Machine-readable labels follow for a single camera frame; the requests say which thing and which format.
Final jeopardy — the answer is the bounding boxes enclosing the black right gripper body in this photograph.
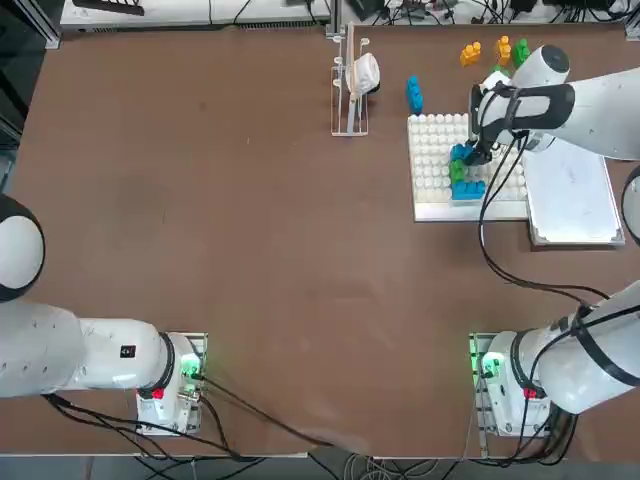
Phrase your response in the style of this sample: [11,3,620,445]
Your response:
[472,127,502,154]

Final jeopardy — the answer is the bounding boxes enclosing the black left arm base cable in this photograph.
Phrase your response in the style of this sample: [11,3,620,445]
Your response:
[39,372,374,461]

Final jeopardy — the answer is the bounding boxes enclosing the white studded baseplate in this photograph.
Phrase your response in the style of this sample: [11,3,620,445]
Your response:
[407,112,530,223]

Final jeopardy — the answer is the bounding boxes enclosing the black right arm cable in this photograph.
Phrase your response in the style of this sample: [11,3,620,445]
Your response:
[478,129,616,321]

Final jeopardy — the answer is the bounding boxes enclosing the white cup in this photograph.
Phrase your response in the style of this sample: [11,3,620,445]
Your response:
[345,52,382,96]

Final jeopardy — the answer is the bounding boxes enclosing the grey aluminium camera post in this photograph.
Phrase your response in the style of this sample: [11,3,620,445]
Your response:
[325,0,347,40]

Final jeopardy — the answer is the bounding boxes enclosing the black power strip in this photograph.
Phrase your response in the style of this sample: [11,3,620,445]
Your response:
[72,0,146,16]

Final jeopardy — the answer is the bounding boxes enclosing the whiteboard with metal frame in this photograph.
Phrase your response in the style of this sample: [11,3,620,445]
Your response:
[522,142,626,248]

